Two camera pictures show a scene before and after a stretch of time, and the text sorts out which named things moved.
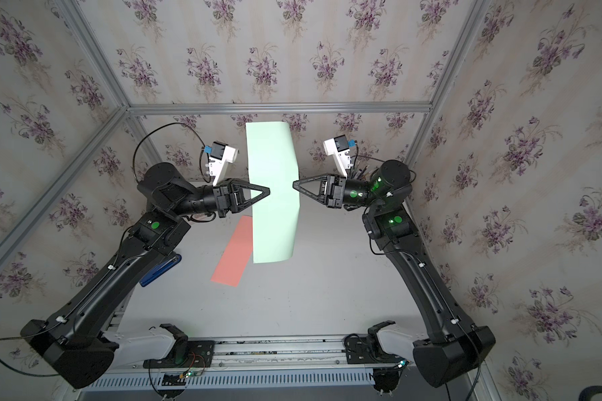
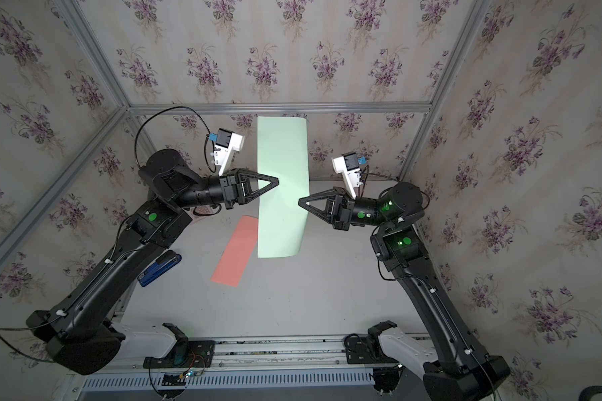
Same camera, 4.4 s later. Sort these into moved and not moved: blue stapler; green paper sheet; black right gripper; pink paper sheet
Moved: black right gripper; green paper sheet
Not moved: pink paper sheet; blue stapler
